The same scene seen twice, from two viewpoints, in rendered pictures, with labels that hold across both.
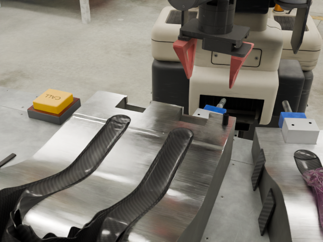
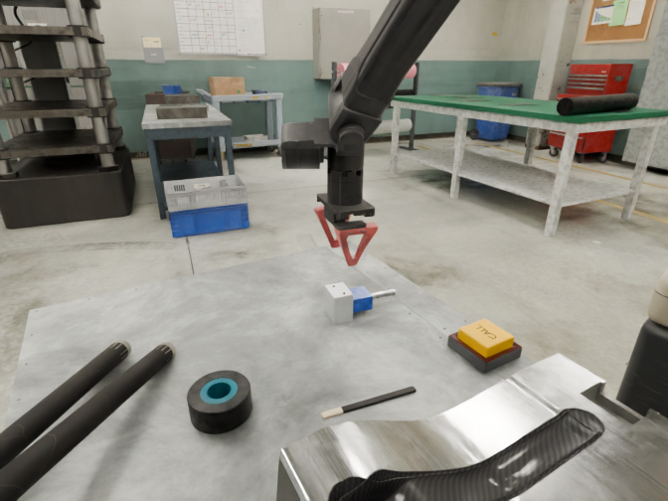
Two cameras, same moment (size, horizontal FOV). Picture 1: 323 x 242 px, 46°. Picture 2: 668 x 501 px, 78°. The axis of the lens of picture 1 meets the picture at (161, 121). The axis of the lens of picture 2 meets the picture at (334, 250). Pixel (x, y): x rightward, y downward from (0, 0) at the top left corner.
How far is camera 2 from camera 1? 0.13 m
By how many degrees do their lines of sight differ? 36
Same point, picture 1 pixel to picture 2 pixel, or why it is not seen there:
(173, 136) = not seen: outside the picture
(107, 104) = (568, 384)
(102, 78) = (548, 307)
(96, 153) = (530, 462)
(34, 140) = (443, 380)
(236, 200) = not seen: outside the picture
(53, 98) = (486, 333)
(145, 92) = (607, 347)
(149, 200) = not seen: outside the picture
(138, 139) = (611, 474)
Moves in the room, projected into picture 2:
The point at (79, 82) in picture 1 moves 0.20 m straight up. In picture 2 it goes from (516, 302) to (523, 270)
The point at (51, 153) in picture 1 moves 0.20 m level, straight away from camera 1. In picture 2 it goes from (461, 425) to (471, 321)
